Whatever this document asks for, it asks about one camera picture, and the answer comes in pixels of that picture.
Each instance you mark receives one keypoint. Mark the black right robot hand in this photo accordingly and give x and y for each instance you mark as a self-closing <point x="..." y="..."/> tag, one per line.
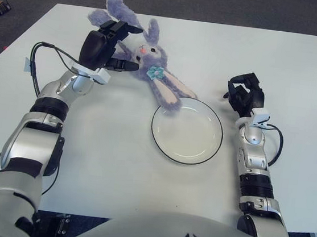
<point x="252" y="97"/>

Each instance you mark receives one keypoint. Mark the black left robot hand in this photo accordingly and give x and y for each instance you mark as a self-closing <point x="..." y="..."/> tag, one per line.
<point x="95" y="48"/>

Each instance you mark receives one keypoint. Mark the purple plush bunny doll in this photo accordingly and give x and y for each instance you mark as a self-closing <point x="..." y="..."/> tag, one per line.
<point x="157" y="55"/>

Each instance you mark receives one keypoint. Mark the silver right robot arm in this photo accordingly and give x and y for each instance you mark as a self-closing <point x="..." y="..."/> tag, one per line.
<point x="252" y="160"/>

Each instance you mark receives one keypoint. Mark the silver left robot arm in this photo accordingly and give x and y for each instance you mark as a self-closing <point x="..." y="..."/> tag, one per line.
<point x="43" y="145"/>

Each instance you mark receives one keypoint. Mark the white plate black rim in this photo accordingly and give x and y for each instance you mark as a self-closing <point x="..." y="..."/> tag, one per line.
<point x="187" y="139"/>

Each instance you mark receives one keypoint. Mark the grey robot torso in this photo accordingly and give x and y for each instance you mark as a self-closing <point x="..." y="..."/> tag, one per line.
<point x="162" y="233"/>

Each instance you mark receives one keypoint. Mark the black metal bracket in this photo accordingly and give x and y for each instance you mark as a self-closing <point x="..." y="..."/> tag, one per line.
<point x="63" y="225"/>

